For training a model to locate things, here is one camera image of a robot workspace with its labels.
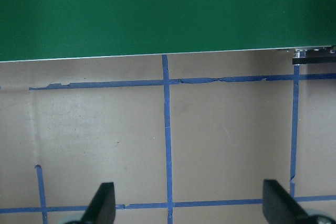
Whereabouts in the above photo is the green conveyor belt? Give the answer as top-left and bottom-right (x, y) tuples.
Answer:
(1, 0), (335, 61)

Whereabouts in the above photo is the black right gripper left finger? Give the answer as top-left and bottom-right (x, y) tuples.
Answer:
(79, 182), (116, 224)

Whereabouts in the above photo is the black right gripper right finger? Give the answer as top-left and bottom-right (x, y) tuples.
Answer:
(262, 179), (310, 224)

